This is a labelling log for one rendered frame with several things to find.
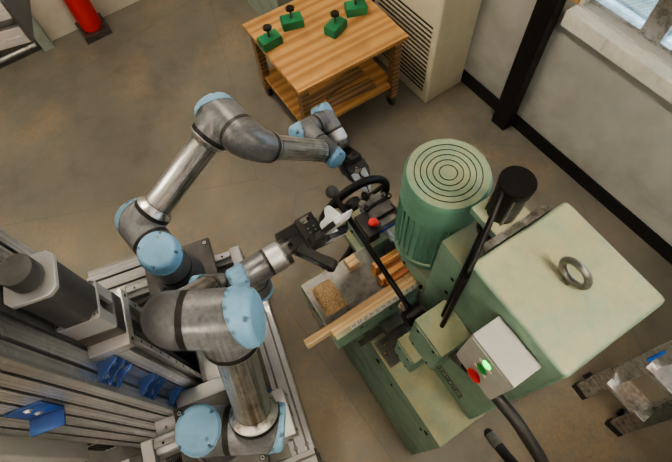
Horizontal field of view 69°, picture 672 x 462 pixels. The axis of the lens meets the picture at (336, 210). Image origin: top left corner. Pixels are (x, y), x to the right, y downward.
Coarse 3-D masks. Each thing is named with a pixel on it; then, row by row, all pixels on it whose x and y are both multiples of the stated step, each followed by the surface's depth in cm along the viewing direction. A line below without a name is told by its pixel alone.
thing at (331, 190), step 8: (328, 192) 125; (336, 192) 125; (336, 200) 125; (344, 208) 124; (352, 224) 123; (360, 232) 122; (368, 248) 121; (376, 256) 121; (384, 272) 120; (392, 280) 119; (400, 296) 118; (408, 304) 118; (416, 304) 117; (408, 312) 116; (416, 312) 115; (424, 312) 115; (408, 320) 114; (408, 328) 118
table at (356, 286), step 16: (352, 240) 155; (368, 256) 149; (336, 272) 147; (352, 272) 147; (368, 272) 147; (304, 288) 145; (352, 288) 144; (368, 288) 144; (352, 304) 142; (320, 320) 146; (352, 336) 139
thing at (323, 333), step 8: (384, 288) 140; (392, 288) 140; (376, 296) 139; (360, 304) 138; (368, 304) 138; (352, 312) 137; (336, 320) 136; (344, 320) 136; (328, 328) 135; (312, 336) 134; (320, 336) 134; (312, 344) 135
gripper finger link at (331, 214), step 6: (324, 210) 124; (330, 210) 124; (348, 210) 122; (330, 216) 124; (336, 216) 123; (342, 216) 122; (348, 216) 123; (324, 222) 124; (330, 222) 123; (336, 222) 122; (342, 222) 123
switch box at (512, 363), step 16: (496, 320) 80; (480, 336) 79; (496, 336) 79; (512, 336) 79; (464, 352) 87; (480, 352) 80; (496, 352) 78; (512, 352) 78; (528, 352) 78; (496, 368) 77; (512, 368) 77; (528, 368) 77; (480, 384) 89; (496, 384) 81; (512, 384) 76
